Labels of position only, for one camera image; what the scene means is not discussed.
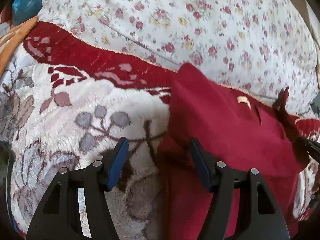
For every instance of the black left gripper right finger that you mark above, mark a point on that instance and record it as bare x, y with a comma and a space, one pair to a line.
259, 216

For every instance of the orange patterned cloth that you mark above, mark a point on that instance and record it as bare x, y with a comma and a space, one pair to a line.
11, 40

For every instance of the blue bag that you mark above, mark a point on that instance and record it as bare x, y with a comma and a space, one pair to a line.
23, 10

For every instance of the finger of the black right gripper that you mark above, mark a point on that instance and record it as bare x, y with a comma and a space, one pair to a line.
312, 147

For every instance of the red and white plush blanket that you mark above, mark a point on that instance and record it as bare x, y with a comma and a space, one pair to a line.
65, 103

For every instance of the white floral bed sheet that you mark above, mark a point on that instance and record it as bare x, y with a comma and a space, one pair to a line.
187, 30

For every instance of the dark red small garment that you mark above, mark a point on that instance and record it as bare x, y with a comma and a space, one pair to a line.
243, 135

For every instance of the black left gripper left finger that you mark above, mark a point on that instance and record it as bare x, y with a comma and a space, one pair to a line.
58, 215

